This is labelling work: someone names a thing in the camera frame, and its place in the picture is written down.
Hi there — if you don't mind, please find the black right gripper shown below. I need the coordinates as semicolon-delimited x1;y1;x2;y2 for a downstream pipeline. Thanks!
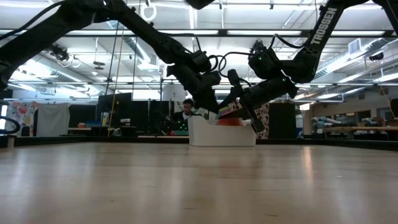
218;76;299;134

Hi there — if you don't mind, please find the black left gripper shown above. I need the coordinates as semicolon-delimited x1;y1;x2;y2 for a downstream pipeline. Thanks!
166;63;222;114

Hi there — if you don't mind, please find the orange measuring cup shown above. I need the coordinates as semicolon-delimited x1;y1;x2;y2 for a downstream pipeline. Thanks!
216;117;246;127

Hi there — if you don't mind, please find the white plastic basket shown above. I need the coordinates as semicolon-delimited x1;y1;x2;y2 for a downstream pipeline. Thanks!
187;115;257;147

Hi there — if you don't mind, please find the brown dotted curtain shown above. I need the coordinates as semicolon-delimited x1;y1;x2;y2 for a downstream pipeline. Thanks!
254;102;270;139

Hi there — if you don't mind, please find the person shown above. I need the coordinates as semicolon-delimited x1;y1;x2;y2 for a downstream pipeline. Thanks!
169;98;200;136

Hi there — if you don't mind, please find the black partition panel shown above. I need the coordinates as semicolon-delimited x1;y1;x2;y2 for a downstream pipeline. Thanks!
267;102;297;139

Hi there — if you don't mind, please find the white cylinder tank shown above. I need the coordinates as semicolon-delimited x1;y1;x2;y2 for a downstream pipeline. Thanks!
162;84;187;102

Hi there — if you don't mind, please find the black screen panel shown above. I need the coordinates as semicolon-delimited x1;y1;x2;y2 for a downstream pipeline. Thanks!
96;92;133;136

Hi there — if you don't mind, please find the grey air vent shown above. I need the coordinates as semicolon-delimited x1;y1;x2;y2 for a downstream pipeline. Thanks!
348;38;363;56

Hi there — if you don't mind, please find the grey hanging cloth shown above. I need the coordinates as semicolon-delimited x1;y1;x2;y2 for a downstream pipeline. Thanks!
37;102;72;136

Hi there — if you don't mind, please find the floral patterned cloth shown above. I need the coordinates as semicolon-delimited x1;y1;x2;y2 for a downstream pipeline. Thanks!
6;101;40;137

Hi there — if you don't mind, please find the black curved bar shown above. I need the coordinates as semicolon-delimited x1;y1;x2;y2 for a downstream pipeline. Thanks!
0;115;21;135

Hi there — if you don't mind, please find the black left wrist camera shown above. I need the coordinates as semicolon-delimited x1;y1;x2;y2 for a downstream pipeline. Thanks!
191;49;215;74

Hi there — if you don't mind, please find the black metal table frame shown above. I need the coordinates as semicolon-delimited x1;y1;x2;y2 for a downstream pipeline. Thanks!
0;135;398;152

